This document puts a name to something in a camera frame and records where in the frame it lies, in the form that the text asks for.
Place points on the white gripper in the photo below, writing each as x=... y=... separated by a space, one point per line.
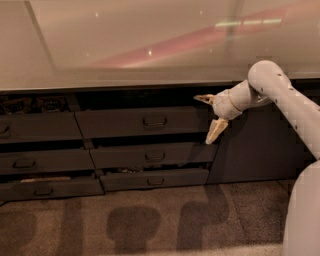
x=222 y=106

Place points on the grey drawer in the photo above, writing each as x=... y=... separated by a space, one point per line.
x=143 y=121
x=152 y=154
x=38 y=127
x=154 y=179
x=45 y=161
x=50 y=189

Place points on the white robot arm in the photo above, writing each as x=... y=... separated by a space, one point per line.
x=266 y=82

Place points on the items in left drawer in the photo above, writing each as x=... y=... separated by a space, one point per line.
x=24 y=105

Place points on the grey cabinet door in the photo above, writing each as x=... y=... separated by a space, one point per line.
x=259 y=145

